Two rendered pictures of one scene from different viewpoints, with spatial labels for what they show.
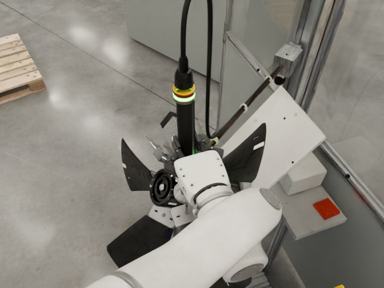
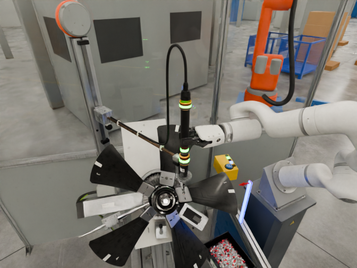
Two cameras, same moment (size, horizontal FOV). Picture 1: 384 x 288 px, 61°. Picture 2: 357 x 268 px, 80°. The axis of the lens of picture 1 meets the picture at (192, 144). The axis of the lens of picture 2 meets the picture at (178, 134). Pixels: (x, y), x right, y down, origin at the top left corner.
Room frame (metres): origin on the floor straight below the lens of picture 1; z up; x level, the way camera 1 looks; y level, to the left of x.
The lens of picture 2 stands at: (0.45, 0.71, 1.97)
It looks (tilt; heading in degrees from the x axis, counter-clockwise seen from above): 33 degrees down; 277
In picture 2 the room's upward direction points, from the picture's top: straight up
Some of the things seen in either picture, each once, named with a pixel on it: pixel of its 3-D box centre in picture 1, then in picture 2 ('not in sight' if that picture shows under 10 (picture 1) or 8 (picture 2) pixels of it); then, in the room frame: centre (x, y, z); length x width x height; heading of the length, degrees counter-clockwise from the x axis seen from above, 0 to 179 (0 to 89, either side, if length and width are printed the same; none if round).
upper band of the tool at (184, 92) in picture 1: (184, 92); (185, 104); (0.51, 0.02, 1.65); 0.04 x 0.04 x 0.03
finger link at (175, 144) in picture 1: (173, 151); (190, 142); (0.48, 0.04, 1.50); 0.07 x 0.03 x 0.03; 20
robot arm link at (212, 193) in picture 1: (213, 203); (224, 133); (0.35, -0.04, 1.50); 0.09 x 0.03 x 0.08; 110
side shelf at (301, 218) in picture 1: (297, 194); not in sight; (0.80, -0.46, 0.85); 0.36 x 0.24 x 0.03; 20
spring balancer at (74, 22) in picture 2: not in sight; (74, 19); (1.09, -0.40, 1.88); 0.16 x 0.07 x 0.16; 55
